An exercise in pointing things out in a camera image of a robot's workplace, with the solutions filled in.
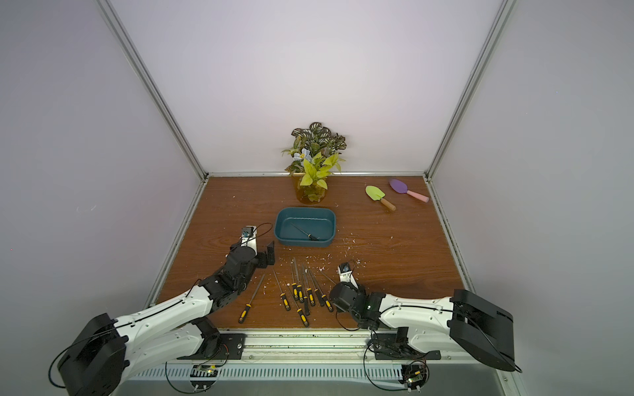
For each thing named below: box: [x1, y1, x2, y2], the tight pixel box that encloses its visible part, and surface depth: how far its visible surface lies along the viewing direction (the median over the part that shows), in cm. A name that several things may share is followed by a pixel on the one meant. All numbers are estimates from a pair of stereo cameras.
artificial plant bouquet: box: [280, 122, 348, 190], surface depth 102 cm
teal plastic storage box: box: [274, 207, 336, 248], surface depth 102 cm
